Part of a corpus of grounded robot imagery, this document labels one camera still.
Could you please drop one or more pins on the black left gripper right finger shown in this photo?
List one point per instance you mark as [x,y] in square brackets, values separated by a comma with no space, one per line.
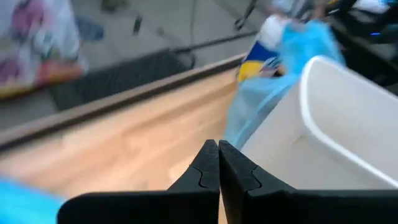
[239,177]

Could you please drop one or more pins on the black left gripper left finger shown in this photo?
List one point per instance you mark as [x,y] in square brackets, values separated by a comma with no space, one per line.
[203,174]

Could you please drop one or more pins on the white plastic trash bin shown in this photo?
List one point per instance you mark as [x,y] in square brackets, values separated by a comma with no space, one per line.
[335,130]

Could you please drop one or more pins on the light blue trash bag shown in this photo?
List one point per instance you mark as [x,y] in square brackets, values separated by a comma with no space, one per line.
[298,53]

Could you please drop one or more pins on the blue folded trash bag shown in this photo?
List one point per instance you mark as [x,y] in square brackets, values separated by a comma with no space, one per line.
[25,202]

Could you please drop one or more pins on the yellow Lysol wipes canister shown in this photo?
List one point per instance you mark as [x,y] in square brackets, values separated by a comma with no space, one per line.
[261,59]

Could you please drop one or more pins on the black floor mat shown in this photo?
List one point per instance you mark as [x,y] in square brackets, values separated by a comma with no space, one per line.
[124,76]

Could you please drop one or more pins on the black device box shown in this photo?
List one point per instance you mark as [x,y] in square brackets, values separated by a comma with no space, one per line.
[370,29]

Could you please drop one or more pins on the floral print curtain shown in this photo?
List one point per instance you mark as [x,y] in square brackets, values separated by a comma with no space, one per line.
[34,46]

